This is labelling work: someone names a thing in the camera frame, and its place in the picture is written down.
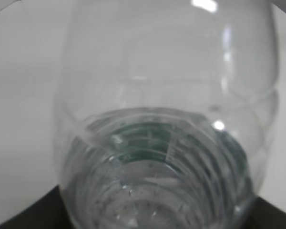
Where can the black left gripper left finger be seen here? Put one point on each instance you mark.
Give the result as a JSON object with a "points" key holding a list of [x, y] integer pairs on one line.
{"points": [[49, 212]]}

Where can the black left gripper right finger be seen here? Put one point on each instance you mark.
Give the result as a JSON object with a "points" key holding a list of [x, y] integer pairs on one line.
{"points": [[264, 215]]}

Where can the clear Cestbon water bottle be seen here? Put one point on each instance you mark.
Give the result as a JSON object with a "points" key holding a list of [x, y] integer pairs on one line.
{"points": [[165, 112]]}

